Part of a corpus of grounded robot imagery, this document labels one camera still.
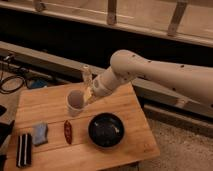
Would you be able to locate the wooden table board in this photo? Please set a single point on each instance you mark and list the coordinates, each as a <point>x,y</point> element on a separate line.
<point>50,105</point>

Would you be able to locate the blue grey cloth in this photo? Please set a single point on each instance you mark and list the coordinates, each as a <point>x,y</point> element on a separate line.
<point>40,134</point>

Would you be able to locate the black white striped block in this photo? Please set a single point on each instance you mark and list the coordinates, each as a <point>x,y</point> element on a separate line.
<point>24,151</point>

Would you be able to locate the black ceramic bowl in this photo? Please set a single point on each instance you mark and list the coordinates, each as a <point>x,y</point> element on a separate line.
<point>106,130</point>

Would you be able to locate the black object at left edge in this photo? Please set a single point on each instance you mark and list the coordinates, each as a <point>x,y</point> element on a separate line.
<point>5,131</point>

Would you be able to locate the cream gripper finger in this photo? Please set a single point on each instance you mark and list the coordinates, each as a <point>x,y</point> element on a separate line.
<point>88,94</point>

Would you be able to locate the blue object behind table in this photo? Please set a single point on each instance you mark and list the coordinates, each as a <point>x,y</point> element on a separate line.
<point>37,83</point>

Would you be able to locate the red chili pepper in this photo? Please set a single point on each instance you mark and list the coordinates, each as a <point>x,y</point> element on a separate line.
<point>68,132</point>

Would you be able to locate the clear small bottle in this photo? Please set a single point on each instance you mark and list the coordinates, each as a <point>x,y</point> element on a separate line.
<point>87,76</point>

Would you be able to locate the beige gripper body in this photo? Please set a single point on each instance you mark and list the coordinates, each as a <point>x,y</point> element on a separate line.
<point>98,88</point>

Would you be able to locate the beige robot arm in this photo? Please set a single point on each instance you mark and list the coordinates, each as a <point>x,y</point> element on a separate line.
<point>195,82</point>

